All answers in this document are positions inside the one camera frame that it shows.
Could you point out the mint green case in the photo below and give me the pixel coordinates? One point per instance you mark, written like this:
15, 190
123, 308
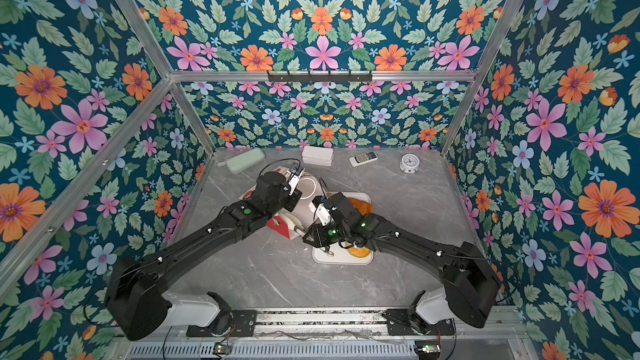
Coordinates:
243, 161

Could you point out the white plastic box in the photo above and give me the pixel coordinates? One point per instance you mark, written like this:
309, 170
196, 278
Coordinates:
318, 156

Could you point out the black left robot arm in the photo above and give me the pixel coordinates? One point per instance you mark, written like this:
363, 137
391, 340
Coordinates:
138, 294

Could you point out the red white paper bag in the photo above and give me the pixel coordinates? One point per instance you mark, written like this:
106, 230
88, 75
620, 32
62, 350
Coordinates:
288, 224

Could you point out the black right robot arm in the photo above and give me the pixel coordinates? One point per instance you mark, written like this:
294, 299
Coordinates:
469, 284

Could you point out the white rectangular tray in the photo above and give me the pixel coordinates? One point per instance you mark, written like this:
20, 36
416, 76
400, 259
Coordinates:
341, 256

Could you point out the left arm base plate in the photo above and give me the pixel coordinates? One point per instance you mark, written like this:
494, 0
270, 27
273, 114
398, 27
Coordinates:
234, 324

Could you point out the white remote control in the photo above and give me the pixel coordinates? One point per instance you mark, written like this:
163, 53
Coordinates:
363, 159

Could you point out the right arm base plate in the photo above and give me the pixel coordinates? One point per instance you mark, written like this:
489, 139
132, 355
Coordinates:
402, 322

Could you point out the fake ring donut bread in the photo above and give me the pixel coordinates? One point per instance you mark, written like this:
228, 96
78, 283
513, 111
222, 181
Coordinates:
359, 252

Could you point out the white slotted cable duct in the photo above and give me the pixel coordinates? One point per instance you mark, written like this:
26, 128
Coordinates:
274, 350

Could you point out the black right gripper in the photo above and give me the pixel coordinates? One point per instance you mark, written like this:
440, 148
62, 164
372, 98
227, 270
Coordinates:
317, 232

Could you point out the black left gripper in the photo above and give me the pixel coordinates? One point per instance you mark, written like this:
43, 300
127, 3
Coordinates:
297, 195

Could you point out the orange fake croissant bread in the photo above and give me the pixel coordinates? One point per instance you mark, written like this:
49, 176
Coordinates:
362, 206

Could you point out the white round clock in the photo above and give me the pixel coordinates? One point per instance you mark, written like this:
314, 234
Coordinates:
409, 163

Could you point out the black hook rail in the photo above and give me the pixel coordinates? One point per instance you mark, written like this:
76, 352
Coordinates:
318, 77

